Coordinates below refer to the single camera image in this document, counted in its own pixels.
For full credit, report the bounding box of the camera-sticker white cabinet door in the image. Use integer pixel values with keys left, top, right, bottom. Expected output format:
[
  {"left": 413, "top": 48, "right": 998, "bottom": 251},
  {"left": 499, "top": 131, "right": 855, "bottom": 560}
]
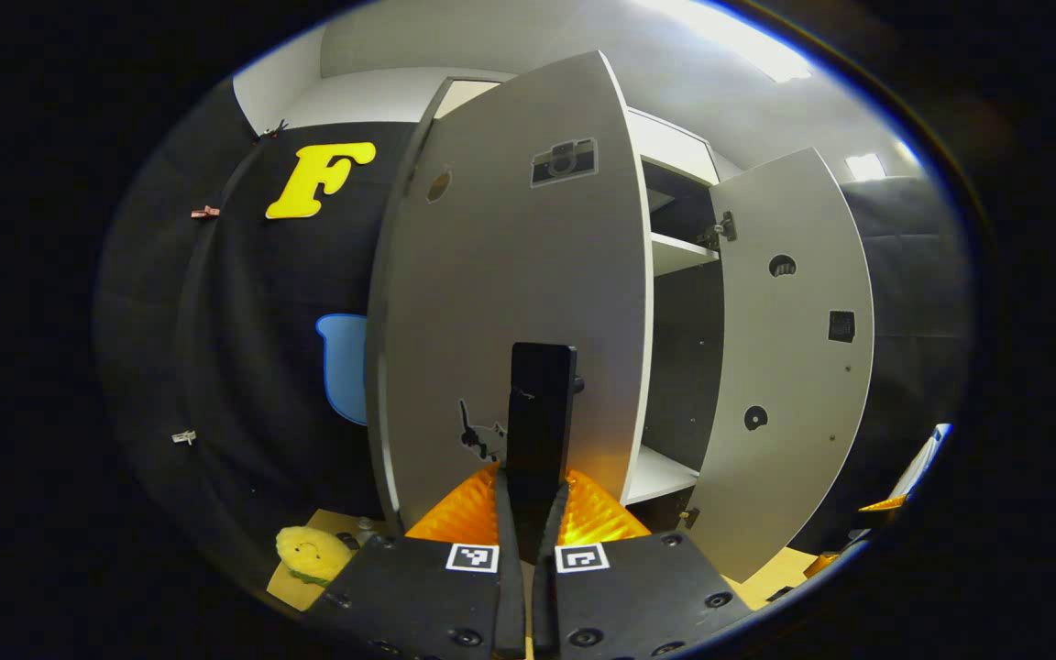
[{"left": 368, "top": 50, "right": 655, "bottom": 534}]

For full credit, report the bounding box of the yellow plush toy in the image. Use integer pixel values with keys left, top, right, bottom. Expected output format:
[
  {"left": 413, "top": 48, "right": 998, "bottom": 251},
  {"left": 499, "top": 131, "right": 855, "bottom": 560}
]
[{"left": 275, "top": 525, "right": 357, "bottom": 589}]

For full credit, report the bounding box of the white double-door shoe cabinet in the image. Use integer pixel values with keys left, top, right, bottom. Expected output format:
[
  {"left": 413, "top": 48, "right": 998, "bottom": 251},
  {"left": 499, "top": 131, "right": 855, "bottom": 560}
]
[{"left": 418, "top": 76, "right": 740, "bottom": 537}]

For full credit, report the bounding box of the black backdrop cloth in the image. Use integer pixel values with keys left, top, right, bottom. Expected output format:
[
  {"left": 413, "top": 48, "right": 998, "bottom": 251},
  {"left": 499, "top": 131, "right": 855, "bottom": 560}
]
[
  {"left": 93, "top": 78, "right": 421, "bottom": 588},
  {"left": 812, "top": 174, "right": 978, "bottom": 551}
]

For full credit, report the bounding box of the dog-sticker white cabinet door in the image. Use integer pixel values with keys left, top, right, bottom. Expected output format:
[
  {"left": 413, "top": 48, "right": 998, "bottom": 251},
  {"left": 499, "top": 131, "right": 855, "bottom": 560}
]
[{"left": 682, "top": 147, "right": 875, "bottom": 584}]

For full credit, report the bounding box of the white blue card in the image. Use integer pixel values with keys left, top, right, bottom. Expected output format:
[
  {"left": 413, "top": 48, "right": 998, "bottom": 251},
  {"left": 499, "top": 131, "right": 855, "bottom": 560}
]
[{"left": 888, "top": 423, "right": 952, "bottom": 501}]

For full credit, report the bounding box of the black cabinet door handle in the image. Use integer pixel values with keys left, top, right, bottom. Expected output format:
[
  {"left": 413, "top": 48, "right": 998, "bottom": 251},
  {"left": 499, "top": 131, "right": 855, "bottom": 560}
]
[{"left": 504, "top": 342, "right": 584, "bottom": 551}]

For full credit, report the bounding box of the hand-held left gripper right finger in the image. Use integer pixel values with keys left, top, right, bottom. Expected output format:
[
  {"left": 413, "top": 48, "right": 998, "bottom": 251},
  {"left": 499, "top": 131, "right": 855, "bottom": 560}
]
[{"left": 531, "top": 467, "right": 755, "bottom": 660}]

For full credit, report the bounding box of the white cabinet shelf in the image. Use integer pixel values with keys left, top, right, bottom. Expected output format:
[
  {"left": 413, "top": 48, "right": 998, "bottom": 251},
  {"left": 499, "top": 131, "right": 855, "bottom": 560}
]
[
  {"left": 624, "top": 445, "right": 703, "bottom": 507},
  {"left": 652, "top": 231, "right": 721, "bottom": 278}
]

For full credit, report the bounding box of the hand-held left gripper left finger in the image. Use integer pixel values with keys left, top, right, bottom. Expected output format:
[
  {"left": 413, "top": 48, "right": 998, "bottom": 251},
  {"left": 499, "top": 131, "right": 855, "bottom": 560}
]
[{"left": 299, "top": 463, "right": 529, "bottom": 660}]

